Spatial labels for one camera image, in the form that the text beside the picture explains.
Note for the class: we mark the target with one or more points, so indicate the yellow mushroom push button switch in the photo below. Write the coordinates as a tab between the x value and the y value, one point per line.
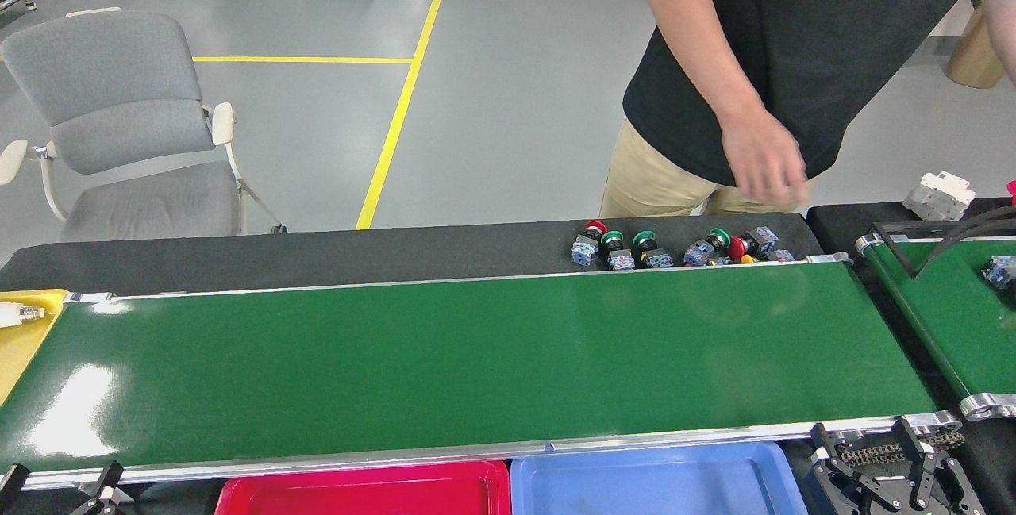
782	255

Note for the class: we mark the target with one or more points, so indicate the person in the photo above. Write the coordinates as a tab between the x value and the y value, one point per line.
833	39

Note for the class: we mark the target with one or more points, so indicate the green infeed conveyor belt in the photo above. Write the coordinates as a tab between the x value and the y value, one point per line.
944	317

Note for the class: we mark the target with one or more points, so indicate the red plastic bin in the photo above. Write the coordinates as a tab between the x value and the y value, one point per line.
357	491

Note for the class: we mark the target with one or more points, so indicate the grey office chair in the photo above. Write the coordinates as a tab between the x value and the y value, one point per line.
111	78

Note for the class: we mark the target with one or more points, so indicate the black guide plate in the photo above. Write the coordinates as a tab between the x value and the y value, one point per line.
894	251

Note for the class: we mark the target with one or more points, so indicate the person's left forearm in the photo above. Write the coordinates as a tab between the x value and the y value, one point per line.
1004	39

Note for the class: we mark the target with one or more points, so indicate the long green conveyor belt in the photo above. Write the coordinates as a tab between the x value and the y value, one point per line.
476	356

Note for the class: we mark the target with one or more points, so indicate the white light bulb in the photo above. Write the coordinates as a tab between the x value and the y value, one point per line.
12	314

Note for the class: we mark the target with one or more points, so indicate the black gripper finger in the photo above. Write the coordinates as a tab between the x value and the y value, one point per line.
913	436
109	479
823	440
12	479

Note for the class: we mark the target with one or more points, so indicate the white circuit breaker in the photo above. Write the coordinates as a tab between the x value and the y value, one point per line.
939	196

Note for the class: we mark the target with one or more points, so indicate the person's right forearm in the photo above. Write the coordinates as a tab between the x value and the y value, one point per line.
698	55

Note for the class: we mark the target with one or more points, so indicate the person's right hand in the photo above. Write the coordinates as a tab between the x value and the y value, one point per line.
766	162

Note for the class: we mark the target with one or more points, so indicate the yellow tray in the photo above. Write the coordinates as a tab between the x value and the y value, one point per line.
24	348

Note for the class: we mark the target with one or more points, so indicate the blue plastic bin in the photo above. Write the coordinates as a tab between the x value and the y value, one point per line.
659	483

